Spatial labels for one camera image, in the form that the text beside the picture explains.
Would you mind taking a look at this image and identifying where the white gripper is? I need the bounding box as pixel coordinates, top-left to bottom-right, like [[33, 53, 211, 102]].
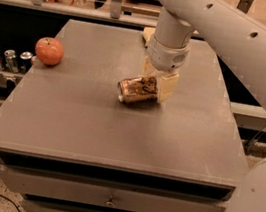
[[140, 36, 189, 103]]

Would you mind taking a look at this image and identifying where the orange soda can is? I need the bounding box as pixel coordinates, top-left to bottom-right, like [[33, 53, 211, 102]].
[[117, 76, 158, 104]]

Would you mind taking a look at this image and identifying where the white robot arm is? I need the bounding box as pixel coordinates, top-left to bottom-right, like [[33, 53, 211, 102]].
[[148, 0, 266, 212]]

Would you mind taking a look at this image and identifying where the small red can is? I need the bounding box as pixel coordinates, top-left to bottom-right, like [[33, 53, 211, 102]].
[[31, 55, 38, 66]]

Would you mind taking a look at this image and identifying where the dark can silver top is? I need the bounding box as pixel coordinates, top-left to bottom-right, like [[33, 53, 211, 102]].
[[20, 51, 33, 73]]

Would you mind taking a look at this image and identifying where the green silver can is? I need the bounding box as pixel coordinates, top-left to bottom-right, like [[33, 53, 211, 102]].
[[4, 49, 19, 73]]

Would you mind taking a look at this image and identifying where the yellow sponge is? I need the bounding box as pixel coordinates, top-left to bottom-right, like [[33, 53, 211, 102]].
[[143, 27, 155, 47]]

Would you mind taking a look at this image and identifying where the red apple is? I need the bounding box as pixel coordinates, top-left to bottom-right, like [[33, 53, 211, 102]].
[[35, 37, 64, 66]]

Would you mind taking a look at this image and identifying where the grey drawer cabinet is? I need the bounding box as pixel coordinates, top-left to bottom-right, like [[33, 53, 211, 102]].
[[0, 20, 248, 212]]

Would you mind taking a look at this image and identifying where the upper drawer with knob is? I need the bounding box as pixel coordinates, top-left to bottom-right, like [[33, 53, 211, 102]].
[[0, 165, 225, 212]]

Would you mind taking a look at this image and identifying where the right metal bracket post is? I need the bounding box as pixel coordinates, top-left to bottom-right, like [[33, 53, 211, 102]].
[[237, 0, 254, 13]]

